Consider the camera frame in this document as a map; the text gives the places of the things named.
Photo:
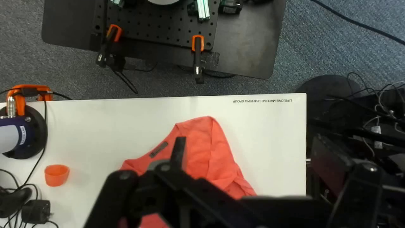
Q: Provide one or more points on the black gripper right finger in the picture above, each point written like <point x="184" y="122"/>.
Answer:
<point x="365" y="193"/>

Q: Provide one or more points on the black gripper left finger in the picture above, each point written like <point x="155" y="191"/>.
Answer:
<point x="165" y="190"/>

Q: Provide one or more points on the orange-red shirt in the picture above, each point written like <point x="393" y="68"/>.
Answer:
<point x="207" y="155"/>

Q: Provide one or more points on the black equipment pile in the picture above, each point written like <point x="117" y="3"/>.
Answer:
<point x="342" y="135"/>

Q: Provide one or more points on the small orange cup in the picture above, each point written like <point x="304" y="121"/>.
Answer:
<point x="56" y="174"/>

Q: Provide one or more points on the black power adapter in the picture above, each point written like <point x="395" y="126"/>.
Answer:
<point x="36" y="211"/>

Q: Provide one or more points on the orange clamp right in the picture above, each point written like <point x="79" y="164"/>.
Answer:
<point x="198" y="46"/>

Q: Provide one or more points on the blue white handheld tool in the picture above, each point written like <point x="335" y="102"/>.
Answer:
<point x="13" y="134"/>

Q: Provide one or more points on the orange clamp left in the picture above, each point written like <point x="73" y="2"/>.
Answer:
<point x="112" y="36"/>

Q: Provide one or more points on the orange clamp on table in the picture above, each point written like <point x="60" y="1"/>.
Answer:
<point x="18" y="93"/>

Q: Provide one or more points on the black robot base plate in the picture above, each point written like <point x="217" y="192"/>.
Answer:
<point x="241" y="35"/>

